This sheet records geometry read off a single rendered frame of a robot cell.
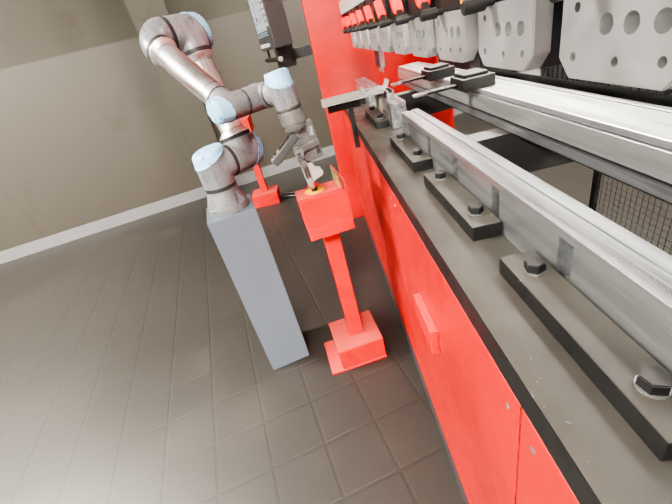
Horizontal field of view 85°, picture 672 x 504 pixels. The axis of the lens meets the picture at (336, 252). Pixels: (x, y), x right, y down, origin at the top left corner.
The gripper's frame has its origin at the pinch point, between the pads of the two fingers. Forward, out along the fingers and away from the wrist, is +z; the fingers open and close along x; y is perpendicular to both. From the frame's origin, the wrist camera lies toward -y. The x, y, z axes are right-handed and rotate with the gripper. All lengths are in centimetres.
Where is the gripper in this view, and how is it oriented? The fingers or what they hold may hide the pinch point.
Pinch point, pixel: (310, 185)
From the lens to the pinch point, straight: 123.6
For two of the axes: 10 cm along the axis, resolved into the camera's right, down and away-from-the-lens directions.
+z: 3.0, 8.0, 5.1
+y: 9.3, -3.7, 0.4
